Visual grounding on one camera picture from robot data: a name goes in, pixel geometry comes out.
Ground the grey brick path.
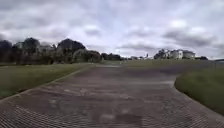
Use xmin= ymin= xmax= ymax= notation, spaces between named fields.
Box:
xmin=0 ymin=63 xmax=224 ymax=128

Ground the row of trees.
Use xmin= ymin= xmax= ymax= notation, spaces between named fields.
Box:
xmin=0 ymin=37 xmax=123 ymax=66

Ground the white house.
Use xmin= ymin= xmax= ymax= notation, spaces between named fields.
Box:
xmin=154 ymin=48 xmax=197 ymax=61

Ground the grass field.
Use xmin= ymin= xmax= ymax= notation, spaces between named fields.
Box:
xmin=123 ymin=59 xmax=224 ymax=116

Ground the grass strip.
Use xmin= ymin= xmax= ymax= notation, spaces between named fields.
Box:
xmin=0 ymin=63 xmax=95 ymax=100

